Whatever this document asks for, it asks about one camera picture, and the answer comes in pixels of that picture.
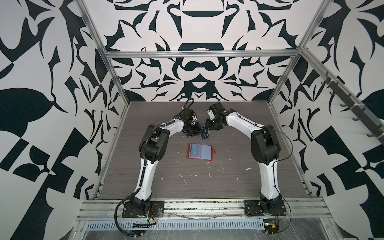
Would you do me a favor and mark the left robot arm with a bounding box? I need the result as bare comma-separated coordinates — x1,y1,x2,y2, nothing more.
129,107,200,215

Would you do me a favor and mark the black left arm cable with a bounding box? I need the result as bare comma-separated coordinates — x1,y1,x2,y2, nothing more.
113,188,151,238

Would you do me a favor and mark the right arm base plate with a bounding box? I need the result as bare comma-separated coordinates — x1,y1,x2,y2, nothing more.
244,198,287,217

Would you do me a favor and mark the right base electronics board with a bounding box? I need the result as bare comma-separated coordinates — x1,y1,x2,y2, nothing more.
263,219,280,235

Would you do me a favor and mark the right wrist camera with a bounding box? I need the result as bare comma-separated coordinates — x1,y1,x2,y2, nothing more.
207,109,216,120

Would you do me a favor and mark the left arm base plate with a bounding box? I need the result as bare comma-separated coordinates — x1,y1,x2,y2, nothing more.
122,201,165,218

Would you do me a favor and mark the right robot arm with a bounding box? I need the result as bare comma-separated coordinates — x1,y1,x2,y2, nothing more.
202,103,283,214

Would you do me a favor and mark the blue card stand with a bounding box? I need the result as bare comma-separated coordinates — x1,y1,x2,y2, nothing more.
200,123,210,140

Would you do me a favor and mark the wall hook rail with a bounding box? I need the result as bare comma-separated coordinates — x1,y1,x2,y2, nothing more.
320,72,384,145

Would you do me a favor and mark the aluminium front rail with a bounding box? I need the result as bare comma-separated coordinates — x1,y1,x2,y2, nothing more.
77,198,332,220

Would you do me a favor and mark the red card holder wallet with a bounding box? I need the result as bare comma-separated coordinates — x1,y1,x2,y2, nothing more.
187,144,216,162

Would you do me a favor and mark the white vented cable duct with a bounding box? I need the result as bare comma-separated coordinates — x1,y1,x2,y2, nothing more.
86,219,265,231

